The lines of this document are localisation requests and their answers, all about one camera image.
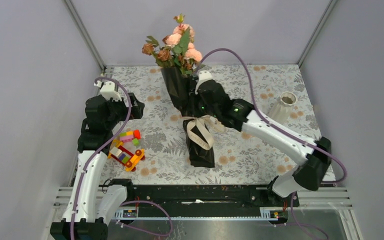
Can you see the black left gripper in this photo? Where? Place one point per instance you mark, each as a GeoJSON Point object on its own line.
{"type": "Point", "coordinates": [137, 108]}

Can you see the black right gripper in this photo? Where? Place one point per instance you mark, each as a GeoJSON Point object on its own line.
{"type": "Point", "coordinates": [193, 100]}

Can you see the cream ribbon with gold text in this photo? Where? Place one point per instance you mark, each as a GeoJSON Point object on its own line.
{"type": "Point", "coordinates": [198, 133]}

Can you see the peach flower bouquet black wrap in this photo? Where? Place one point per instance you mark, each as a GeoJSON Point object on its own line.
{"type": "Point", "coordinates": [177, 58]}

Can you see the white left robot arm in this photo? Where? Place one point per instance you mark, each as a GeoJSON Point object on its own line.
{"type": "Point", "coordinates": [83, 219]}

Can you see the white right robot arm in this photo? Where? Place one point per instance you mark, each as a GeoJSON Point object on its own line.
{"type": "Point", "coordinates": [310, 155]}

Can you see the white ribbed ceramic vase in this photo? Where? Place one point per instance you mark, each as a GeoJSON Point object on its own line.
{"type": "Point", "coordinates": [282, 109]}

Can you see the pink and yellow block stack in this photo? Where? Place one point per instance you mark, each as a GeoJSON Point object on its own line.
{"type": "Point", "coordinates": [127, 136]}

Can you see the red toy block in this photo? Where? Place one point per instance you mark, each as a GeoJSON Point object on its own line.
{"type": "Point", "coordinates": [136, 134]}

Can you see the green toy block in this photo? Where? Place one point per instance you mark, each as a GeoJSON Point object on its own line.
{"type": "Point", "coordinates": [135, 142]}

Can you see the orange toy block cart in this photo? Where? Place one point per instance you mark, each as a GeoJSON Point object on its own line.
{"type": "Point", "coordinates": [126, 158]}

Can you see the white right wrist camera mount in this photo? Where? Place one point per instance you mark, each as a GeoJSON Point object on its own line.
{"type": "Point", "coordinates": [203, 76]}

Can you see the aluminium frame rail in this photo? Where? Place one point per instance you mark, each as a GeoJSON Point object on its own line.
{"type": "Point", "coordinates": [84, 34]}

